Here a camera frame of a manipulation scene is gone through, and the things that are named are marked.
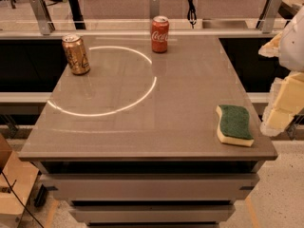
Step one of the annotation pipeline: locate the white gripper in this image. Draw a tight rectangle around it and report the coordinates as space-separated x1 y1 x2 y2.
258 7 304 137

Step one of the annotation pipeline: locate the green and yellow sponge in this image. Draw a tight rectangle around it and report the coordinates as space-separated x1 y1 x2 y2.
216 104 254 147

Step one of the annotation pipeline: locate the red Coca-Cola can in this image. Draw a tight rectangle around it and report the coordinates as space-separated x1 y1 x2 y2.
151 16 169 53

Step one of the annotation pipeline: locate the gold soda can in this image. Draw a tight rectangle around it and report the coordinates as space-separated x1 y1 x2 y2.
62 34 90 75

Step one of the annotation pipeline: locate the grey upper drawer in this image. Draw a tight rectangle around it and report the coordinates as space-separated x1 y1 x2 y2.
41 174 259 201

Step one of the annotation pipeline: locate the grey drawer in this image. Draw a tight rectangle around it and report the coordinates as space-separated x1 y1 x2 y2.
41 174 259 201
70 205 235 224

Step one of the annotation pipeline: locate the black table leg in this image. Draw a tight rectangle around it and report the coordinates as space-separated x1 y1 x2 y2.
68 0 86 29

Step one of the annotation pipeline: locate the grey lower drawer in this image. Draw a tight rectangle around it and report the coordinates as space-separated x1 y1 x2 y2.
70 205 235 224

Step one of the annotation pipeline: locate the wooden box at left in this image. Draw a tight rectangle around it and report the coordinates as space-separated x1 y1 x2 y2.
0 135 38 228

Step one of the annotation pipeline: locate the right metal rail bracket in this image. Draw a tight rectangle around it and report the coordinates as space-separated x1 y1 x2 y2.
260 0 282 33

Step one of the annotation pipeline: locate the metal rail bracket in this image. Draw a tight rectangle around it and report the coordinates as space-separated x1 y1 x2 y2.
149 0 160 19
29 0 55 35
260 0 282 33

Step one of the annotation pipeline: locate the black hanging cable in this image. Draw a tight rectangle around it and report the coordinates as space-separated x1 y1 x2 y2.
185 0 198 29

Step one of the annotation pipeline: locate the middle metal rail bracket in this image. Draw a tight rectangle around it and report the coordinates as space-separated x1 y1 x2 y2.
149 0 160 19

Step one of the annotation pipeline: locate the left metal rail bracket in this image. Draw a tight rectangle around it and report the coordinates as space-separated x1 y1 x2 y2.
29 0 55 35

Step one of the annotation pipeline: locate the black cable at left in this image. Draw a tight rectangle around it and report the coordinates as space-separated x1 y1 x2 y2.
0 170 46 228

